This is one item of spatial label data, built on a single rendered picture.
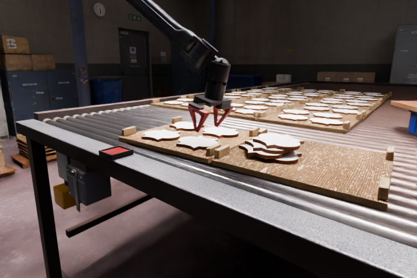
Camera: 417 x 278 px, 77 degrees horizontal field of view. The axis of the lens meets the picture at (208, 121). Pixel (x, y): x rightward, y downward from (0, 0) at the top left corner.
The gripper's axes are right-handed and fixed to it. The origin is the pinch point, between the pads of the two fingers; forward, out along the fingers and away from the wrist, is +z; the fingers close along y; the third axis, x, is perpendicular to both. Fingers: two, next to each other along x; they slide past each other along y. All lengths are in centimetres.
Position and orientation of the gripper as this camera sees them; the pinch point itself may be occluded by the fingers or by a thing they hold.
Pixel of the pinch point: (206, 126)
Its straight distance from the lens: 80.7
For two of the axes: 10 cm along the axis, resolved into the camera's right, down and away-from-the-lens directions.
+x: 7.6, 3.6, -5.5
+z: -2.0, 9.2, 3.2
